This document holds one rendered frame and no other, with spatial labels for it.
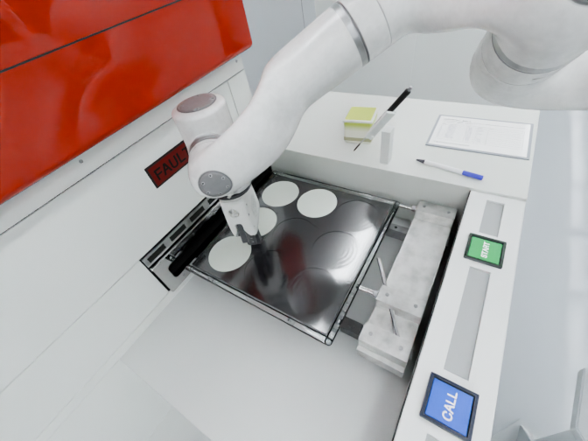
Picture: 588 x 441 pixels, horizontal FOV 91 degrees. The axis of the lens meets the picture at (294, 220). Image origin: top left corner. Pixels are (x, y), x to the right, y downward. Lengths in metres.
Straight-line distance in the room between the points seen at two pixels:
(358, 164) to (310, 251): 0.25
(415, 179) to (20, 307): 0.75
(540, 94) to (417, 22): 0.19
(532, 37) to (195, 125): 0.40
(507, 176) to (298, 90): 0.48
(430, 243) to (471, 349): 0.26
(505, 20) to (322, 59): 0.20
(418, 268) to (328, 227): 0.21
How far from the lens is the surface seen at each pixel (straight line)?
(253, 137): 0.40
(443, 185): 0.70
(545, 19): 0.40
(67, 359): 0.71
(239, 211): 0.54
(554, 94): 0.54
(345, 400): 0.60
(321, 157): 0.77
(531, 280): 1.85
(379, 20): 0.46
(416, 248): 0.67
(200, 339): 0.70
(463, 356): 0.50
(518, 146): 0.83
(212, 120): 0.46
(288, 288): 0.59
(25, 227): 0.57
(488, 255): 0.58
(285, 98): 0.43
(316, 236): 0.66
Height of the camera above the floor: 1.41
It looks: 46 degrees down
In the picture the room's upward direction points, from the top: 14 degrees counter-clockwise
